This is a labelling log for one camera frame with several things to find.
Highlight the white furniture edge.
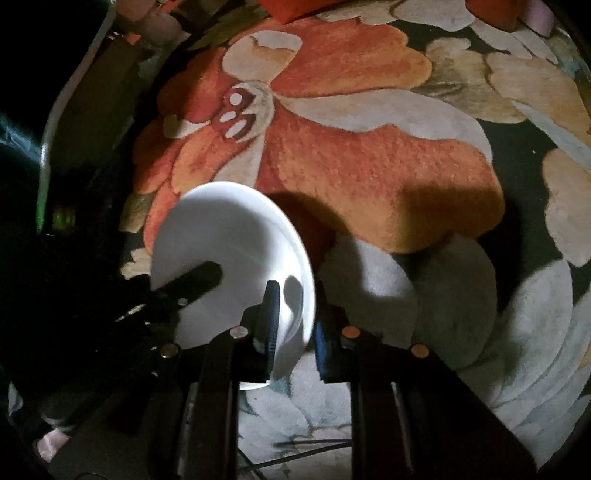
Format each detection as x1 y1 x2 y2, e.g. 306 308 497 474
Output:
35 1 116 232

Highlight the red bag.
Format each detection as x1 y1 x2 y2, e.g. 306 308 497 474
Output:
257 0 345 24

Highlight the red bowl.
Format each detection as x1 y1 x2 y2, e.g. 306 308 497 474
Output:
151 181 315 381

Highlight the pink cylindrical cup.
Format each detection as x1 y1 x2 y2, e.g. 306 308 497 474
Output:
520 0 555 38

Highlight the person left hand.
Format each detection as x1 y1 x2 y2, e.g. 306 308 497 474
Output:
34 429 70 463

